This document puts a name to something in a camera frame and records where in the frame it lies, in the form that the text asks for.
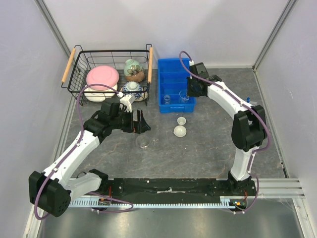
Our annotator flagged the blue white patterned bowl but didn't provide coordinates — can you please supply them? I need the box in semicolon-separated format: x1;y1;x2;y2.
120;81;148;102

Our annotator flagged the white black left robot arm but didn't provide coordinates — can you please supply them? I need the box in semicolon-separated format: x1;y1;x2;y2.
28;97;151;220

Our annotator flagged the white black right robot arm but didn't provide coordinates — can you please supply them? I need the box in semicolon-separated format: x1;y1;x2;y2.
187;61;267;195

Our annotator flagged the clear acrylic test tube rack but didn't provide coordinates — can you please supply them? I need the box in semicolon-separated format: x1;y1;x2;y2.
246;99;257;106

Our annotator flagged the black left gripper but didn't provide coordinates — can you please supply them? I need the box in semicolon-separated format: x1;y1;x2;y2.
110;108;150;134

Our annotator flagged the light blue cable duct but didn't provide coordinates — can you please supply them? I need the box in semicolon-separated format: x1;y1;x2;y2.
69;196;247;209

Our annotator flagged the blue plastic compartment bin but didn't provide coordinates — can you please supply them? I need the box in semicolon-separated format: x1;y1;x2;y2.
158;58;196;114

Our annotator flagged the black wire basket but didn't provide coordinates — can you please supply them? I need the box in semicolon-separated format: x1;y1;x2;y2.
61;44;154;104

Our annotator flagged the white ceramic bowl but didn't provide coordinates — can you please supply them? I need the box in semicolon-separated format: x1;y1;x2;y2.
83;85;116;103

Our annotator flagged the pink ceramic plate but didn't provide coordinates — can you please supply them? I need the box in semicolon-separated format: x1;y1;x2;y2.
86;65;119;88

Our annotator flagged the green floral ceramic bowl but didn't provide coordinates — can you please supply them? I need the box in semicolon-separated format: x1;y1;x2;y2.
124;59;145;83

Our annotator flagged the clear glass jar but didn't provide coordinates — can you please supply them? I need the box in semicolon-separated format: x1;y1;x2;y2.
163;95;171;105

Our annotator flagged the white ceramic crucible cup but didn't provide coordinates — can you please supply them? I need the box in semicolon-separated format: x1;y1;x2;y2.
177;117;187;126

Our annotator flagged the white ceramic evaporating dish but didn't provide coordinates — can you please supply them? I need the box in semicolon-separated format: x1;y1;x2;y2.
173;125;187;137

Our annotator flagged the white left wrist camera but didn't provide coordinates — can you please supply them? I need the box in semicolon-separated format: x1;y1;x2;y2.
117;92;136;113

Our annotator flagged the clear glass beaker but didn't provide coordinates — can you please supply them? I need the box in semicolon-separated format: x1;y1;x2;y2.
179;90;190;104

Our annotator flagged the clear glass flask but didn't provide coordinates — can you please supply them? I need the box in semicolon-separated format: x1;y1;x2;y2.
136;135;150;149

